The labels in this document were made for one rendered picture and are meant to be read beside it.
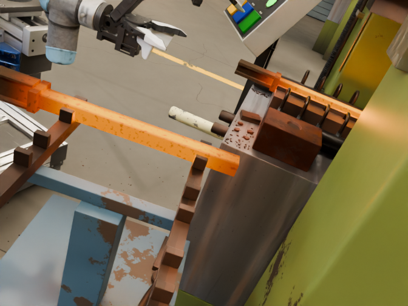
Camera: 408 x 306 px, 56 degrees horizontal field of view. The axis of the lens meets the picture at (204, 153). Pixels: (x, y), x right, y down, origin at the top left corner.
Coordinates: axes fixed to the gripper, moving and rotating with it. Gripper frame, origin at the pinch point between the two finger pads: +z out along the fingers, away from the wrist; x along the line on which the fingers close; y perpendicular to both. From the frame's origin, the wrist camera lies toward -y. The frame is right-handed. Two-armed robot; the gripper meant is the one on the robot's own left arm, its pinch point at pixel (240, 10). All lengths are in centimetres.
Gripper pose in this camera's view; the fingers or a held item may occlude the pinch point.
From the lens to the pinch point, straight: 134.1
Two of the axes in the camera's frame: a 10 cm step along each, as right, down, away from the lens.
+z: 6.6, 5.5, 5.1
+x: -1.4, -5.8, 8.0
